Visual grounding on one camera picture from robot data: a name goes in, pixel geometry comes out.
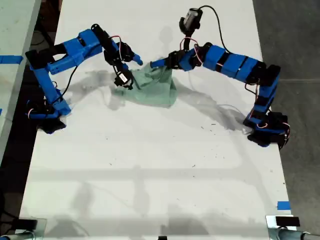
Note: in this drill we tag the pale green T-shirt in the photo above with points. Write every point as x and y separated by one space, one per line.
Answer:
155 87

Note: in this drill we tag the grey metal pipe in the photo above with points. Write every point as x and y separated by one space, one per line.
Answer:
15 236
310 236

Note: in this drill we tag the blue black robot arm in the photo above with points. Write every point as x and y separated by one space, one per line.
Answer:
72 50
237 65

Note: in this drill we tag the black camera box white label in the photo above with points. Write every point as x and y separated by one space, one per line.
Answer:
123 79

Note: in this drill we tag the metal clamp plate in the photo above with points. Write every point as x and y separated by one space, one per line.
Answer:
42 226
271 230

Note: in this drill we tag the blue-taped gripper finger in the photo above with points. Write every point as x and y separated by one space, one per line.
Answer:
160 62
137 57
137 62
167 66

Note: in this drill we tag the black camera stalk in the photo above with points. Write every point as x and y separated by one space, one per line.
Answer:
117 65
187 41

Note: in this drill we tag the small black box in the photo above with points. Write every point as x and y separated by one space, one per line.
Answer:
287 221
27 223

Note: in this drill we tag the black grey camera box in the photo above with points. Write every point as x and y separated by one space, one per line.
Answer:
191 20

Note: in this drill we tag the tiny black block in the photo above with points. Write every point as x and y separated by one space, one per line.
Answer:
162 238

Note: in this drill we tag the short blue tape strip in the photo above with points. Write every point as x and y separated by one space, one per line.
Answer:
283 205

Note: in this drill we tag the long blue tape strip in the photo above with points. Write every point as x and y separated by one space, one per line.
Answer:
10 59

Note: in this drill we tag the pale side table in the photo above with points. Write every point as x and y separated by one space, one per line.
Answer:
15 30

